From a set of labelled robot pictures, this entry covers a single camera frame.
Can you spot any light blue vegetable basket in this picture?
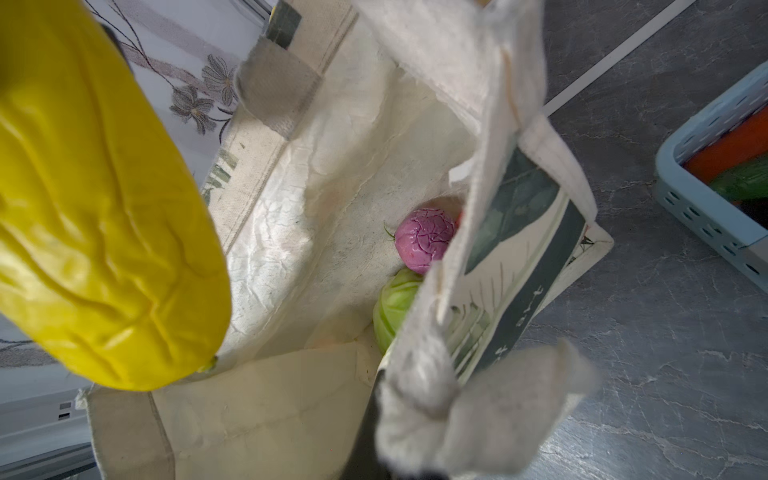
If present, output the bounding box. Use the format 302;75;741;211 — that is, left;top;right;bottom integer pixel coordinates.
655;64;767;290

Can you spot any white shelf rack with wood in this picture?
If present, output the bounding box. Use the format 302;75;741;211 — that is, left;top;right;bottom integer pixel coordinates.
543;0;695;116

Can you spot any yellow mango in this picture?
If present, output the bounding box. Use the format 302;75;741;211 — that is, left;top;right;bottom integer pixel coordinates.
1;1;232;392

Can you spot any red chili pepper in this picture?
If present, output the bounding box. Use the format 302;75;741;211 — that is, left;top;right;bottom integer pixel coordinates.
684;107;767;184

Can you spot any green cabbage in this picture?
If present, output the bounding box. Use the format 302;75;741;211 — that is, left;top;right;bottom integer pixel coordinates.
373;268;424;354

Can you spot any orange potato vegetable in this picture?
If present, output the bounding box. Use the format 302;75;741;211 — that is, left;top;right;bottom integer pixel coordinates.
421;195;465;227

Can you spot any cream canvas grocery bag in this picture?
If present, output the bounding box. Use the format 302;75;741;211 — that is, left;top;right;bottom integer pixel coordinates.
83;1;614;479

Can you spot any small purple onion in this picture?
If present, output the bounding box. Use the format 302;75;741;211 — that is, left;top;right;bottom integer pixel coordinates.
394;207;457;275

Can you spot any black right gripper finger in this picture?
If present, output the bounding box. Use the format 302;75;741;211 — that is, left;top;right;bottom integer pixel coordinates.
339;371;393;480

